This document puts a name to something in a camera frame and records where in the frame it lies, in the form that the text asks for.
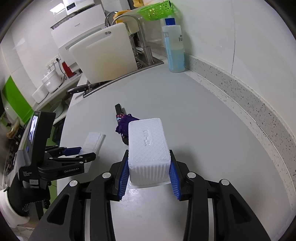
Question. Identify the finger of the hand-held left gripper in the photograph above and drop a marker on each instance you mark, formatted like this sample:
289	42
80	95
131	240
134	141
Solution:
83	157
71	151

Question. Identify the blue detergent bottle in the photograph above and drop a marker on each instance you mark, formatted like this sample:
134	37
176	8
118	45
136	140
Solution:
175	55

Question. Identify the purple snack wrapper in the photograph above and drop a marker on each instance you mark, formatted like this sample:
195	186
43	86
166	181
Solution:
123	122

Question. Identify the white wall socket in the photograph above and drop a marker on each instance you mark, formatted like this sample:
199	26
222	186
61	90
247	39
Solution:
54	59

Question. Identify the white countertop dishwasher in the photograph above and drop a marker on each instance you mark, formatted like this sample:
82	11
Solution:
76	30

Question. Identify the green wall panel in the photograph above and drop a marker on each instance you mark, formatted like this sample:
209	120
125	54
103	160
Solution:
18	99

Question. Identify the yellow sponge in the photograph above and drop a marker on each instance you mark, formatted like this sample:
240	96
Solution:
138	2

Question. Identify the person's left hand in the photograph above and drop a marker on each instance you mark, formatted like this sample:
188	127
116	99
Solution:
25	201

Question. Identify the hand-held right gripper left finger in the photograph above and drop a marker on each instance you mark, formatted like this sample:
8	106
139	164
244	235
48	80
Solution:
122	183

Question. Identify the chrome faucet with aerator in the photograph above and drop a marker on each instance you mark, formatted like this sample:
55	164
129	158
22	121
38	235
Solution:
108	18

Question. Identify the white storage container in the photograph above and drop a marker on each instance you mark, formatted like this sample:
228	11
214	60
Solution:
40	93

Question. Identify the yellow drain rack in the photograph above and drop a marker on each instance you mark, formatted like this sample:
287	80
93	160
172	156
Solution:
121	14

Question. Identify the white water heater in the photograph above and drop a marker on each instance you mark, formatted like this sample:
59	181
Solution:
76	5

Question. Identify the white cutting board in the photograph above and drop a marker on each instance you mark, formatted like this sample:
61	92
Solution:
101	55

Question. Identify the tall chrome faucet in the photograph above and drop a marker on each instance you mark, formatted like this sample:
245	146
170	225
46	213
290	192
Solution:
148	54

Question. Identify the white ribbed plastic tray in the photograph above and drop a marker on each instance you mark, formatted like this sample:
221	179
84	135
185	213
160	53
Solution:
92	140

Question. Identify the white rice cooker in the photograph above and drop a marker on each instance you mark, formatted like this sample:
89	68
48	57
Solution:
52	82

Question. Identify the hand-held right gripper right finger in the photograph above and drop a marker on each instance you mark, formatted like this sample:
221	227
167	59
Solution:
174	185

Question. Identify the white plastic food box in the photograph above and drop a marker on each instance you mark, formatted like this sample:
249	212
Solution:
145	143

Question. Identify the green plastic basket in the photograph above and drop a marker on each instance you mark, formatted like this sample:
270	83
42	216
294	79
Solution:
155	11

